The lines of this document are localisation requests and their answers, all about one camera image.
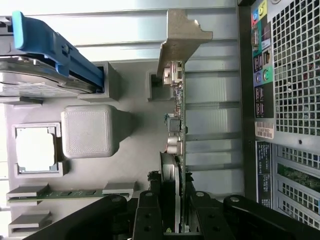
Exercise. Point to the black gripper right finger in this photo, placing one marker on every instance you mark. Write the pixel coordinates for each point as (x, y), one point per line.
(200, 215)

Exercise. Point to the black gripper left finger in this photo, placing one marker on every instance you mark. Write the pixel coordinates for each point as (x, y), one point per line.
(147, 215)

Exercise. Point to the grey printed parts rack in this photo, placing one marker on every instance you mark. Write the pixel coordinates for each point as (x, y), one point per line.
(140, 140)

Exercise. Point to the green RAM stick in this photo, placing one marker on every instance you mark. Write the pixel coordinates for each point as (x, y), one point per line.
(55, 194)

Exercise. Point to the barcode label sticker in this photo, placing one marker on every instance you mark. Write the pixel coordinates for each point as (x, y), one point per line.
(264, 129)

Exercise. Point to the silver CPU chip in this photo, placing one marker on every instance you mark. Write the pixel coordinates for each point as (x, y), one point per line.
(35, 148)

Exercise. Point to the coloured port label sticker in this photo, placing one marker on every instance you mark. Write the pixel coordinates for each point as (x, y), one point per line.
(261, 62)

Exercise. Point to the computer case rear panel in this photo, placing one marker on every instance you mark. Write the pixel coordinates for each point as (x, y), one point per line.
(295, 75)

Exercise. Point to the hard disk with blue carrier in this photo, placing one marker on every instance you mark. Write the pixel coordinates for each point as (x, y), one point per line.
(37, 75)

